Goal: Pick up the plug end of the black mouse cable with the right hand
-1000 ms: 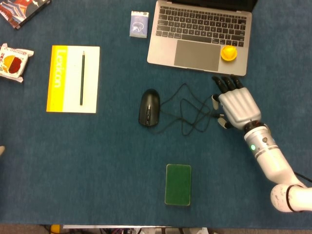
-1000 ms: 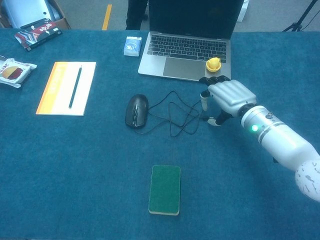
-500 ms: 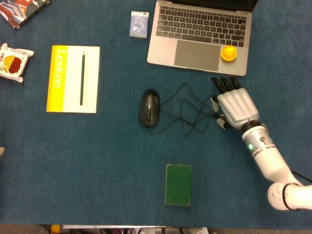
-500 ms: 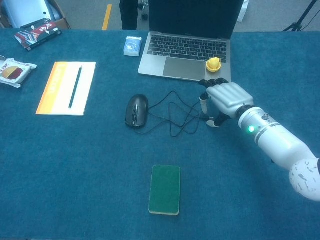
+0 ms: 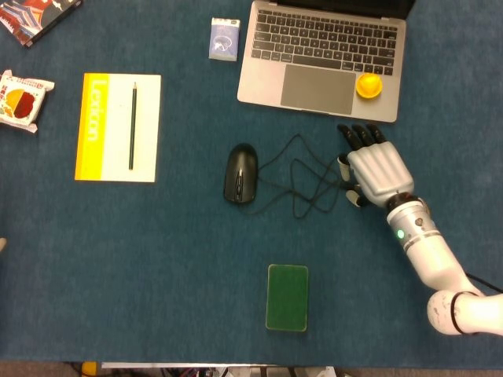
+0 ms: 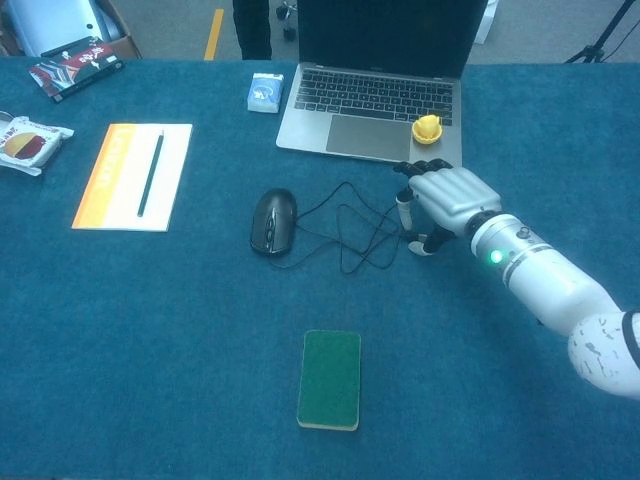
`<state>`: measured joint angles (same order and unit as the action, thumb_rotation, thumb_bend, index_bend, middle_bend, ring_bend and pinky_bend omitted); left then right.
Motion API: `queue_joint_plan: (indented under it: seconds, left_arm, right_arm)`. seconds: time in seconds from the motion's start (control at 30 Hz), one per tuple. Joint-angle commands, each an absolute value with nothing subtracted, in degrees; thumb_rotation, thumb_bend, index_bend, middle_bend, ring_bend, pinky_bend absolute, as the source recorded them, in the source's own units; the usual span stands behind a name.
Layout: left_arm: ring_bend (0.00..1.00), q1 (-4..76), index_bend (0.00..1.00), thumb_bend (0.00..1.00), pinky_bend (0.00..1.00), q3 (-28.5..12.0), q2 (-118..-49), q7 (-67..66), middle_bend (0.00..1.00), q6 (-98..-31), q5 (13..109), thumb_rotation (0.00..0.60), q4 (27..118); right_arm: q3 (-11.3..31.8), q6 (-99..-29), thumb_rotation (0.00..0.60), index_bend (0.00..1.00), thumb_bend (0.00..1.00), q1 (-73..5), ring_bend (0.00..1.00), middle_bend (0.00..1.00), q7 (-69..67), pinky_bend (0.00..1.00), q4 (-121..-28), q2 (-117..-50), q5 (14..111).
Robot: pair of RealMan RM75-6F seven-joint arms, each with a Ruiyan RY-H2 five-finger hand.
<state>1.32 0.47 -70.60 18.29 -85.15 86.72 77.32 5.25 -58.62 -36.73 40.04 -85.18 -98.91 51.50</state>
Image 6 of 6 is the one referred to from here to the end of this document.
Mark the blue felt table mat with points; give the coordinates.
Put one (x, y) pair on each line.
(175, 325)

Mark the blue tissue pack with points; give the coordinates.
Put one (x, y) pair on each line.
(265, 92)

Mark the black chair casters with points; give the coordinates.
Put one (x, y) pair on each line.
(287, 32)

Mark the dark green pencil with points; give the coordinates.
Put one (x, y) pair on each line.
(150, 175)

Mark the green sponge block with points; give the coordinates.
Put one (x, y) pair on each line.
(330, 380)

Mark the silver laptop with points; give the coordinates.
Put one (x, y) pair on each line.
(380, 90)

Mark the black tripod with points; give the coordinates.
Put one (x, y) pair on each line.
(600, 37)

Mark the black computer mouse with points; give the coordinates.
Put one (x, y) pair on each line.
(272, 222)

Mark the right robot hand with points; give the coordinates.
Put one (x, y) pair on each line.
(450, 195)

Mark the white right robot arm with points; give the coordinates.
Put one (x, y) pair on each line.
(545, 275)

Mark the person's black trouser legs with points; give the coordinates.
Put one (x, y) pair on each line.
(252, 27)

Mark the white snack packet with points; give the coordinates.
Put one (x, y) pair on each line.
(27, 145)

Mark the colourful printed book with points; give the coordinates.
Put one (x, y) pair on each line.
(75, 67)

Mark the yellow toy figure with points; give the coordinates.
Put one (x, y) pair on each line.
(427, 130)

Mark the cardboard box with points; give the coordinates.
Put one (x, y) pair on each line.
(120, 42)

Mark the yellow and white notebook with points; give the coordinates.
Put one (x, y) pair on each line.
(132, 175)

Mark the silver device in box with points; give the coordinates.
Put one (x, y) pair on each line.
(55, 22)

